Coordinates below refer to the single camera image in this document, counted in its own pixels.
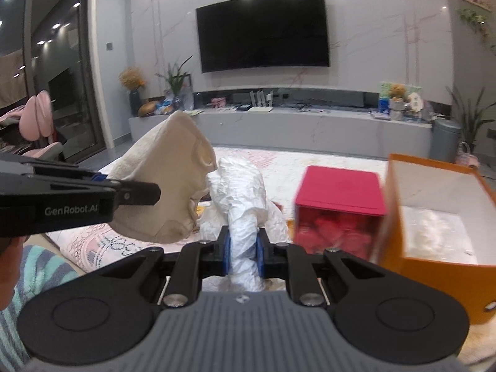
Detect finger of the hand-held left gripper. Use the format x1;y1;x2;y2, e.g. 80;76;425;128
91;172;161;212

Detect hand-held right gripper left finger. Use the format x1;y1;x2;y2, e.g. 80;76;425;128
97;227;232;308

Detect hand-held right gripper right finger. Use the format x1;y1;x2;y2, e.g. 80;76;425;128
256;228;388;307

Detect beige cloth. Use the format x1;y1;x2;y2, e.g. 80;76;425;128
106;110;218;243

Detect white fluffy cloth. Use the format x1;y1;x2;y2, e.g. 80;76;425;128
403;205;475;266

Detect orange cardboard box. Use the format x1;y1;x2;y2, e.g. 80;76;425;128
378;154;496;326

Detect pink chair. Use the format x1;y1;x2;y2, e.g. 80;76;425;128
0;90;64;159

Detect red box with clear window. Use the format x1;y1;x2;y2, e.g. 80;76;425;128
292;165;388;260

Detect dried yellow flowers in vase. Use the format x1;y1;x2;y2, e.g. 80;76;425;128
118;66;148;117

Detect green plant in glass vase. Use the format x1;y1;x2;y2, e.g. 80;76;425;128
155;55;193;111

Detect grey television cabinet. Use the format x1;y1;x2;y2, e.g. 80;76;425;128
129;89;432;159

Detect glass sliding door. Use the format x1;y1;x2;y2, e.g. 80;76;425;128
0;0;105;159

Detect white router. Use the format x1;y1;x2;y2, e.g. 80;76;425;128
250;90;274;107

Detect green gift box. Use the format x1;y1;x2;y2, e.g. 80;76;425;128
379;81;392;114

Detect grey trash bin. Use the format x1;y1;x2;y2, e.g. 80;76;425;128
430;118;463;163

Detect white round mask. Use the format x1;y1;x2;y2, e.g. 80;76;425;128
407;91;424;113

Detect pink basket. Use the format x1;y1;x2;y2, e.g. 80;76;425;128
455;142;481;167

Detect tall potted green plant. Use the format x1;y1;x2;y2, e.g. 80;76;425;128
445;85;496;156

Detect hanging green vine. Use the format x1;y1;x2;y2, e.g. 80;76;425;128
457;6;496;53

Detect black wall television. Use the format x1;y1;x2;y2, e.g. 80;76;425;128
196;0;330;73

